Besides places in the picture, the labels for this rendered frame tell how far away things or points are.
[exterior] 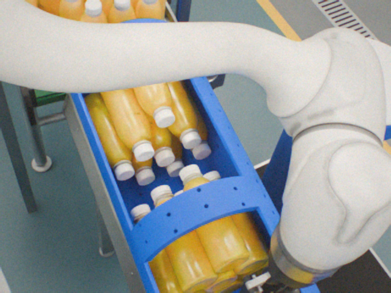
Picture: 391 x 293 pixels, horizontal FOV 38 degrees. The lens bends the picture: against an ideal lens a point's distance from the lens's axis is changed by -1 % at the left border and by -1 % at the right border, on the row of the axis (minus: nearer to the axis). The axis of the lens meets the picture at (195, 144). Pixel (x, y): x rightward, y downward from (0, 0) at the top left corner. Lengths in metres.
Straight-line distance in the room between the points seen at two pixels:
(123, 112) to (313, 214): 0.67
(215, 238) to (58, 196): 1.42
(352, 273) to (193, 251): 1.26
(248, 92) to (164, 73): 2.17
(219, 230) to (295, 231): 0.41
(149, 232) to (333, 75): 0.49
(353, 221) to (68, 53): 0.30
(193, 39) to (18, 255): 1.81
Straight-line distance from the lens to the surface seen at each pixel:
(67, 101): 1.52
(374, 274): 2.26
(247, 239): 1.07
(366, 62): 0.69
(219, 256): 1.00
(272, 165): 1.80
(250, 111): 2.64
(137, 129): 1.15
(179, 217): 0.98
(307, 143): 0.62
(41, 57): 0.46
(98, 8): 1.41
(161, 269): 1.08
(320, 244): 0.59
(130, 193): 1.25
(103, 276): 2.22
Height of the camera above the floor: 2.10
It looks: 58 degrees down
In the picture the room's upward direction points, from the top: 12 degrees clockwise
